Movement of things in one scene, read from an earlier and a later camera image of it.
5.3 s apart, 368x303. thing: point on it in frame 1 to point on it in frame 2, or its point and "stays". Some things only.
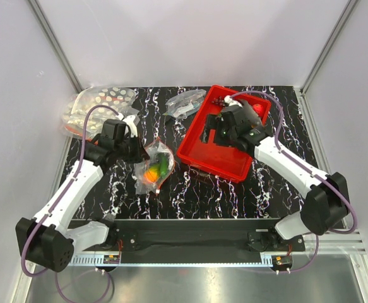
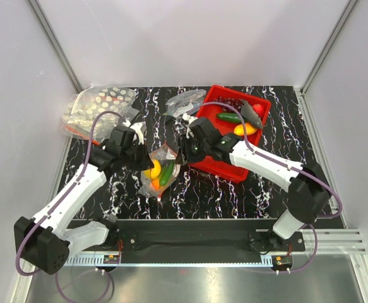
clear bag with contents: x=183 y=105 stays
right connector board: x=282 y=261 stays
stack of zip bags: x=121 y=100 stays
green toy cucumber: x=163 y=165 to x=166 y=172
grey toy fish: x=254 y=119 stays
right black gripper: x=213 y=122 to x=183 y=154
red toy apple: x=258 y=108 stays
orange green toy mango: x=151 y=174 to x=155 y=184
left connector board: x=111 y=259 stays
